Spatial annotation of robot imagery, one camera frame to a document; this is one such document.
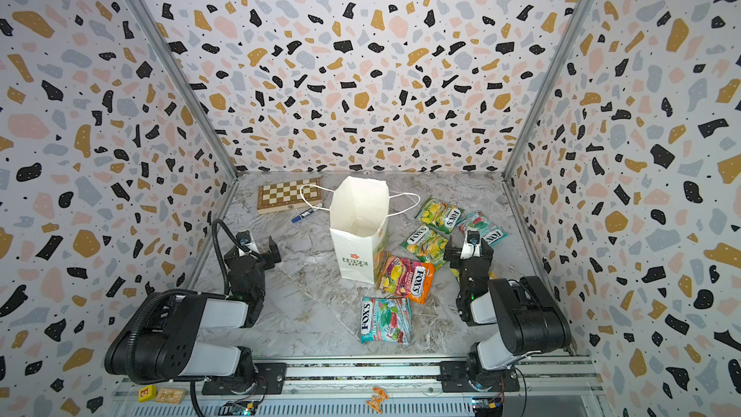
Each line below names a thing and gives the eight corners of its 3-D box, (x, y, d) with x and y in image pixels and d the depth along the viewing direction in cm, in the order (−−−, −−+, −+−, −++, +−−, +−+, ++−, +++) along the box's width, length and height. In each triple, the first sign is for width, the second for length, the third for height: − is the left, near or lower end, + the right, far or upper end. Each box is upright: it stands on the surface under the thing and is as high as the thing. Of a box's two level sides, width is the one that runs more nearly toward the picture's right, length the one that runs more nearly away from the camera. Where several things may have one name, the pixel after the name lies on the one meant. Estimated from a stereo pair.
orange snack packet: (373, 292, 90) (373, 288, 88) (382, 259, 98) (382, 254, 96) (430, 304, 88) (431, 300, 86) (434, 269, 96) (435, 265, 94)
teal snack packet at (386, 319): (359, 343, 82) (359, 340, 79) (362, 302, 89) (361, 297, 86) (413, 344, 82) (414, 340, 79) (410, 302, 89) (411, 297, 86)
